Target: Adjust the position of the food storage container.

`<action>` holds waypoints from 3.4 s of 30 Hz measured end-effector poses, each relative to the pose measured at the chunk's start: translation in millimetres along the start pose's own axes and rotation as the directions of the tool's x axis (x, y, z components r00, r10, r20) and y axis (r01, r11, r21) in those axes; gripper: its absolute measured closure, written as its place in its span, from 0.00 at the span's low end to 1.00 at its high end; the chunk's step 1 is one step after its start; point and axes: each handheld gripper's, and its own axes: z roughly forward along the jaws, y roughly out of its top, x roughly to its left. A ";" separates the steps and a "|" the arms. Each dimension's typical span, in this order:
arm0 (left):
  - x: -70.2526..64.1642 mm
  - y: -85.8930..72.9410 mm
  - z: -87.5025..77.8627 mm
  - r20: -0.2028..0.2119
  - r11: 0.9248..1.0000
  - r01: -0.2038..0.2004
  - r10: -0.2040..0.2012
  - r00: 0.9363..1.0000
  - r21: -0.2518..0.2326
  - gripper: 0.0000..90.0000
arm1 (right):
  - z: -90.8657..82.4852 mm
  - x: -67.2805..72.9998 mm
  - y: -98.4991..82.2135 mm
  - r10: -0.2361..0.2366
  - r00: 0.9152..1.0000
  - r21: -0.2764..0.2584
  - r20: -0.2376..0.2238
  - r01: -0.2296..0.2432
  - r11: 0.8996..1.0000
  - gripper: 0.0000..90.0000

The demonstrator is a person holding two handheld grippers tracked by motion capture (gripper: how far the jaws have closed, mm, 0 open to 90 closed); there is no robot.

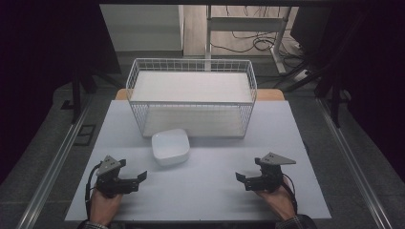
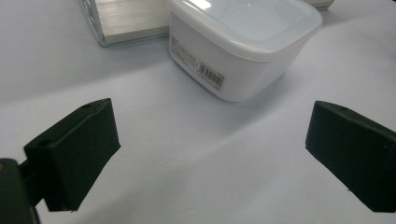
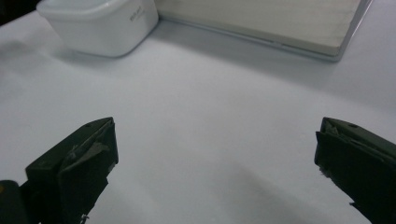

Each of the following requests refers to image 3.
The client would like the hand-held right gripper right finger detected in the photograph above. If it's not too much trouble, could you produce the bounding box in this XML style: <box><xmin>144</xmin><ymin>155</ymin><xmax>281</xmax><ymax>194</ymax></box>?
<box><xmin>314</xmin><ymin>117</ymin><xmax>396</xmax><ymax>224</ymax></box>

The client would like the beige board with grey frame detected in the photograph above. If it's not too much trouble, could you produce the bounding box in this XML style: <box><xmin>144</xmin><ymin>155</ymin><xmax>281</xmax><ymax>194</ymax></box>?
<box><xmin>153</xmin><ymin>0</ymin><xmax>374</xmax><ymax>63</ymax></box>

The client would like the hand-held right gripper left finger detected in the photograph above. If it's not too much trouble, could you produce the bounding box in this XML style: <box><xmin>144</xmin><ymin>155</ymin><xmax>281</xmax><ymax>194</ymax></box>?
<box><xmin>19</xmin><ymin>117</ymin><xmax>120</xmax><ymax>224</ymax></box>

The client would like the white plastic container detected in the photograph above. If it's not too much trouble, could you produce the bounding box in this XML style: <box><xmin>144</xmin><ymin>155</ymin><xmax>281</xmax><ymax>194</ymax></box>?
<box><xmin>35</xmin><ymin>0</ymin><xmax>160</xmax><ymax>58</ymax></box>

